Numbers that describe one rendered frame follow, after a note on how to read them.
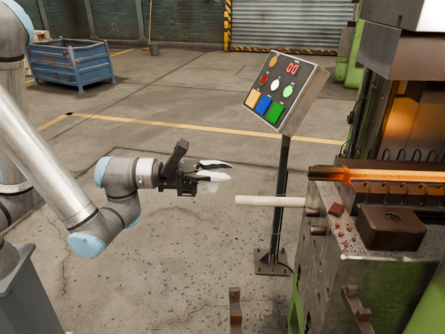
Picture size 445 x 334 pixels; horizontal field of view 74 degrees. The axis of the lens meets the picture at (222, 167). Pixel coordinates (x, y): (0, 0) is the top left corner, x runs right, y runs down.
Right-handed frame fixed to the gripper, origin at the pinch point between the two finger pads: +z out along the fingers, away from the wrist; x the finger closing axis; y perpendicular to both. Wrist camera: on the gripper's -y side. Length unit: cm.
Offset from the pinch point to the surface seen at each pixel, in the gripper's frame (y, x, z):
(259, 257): 99, -61, 18
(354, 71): 71, -447, 189
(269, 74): -11, -63, 15
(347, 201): 6.0, 4.3, 32.9
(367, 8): -39, -13, 33
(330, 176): 0.7, 0.6, 28.3
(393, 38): -34.7, 5.2, 32.9
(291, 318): 79, -9, 28
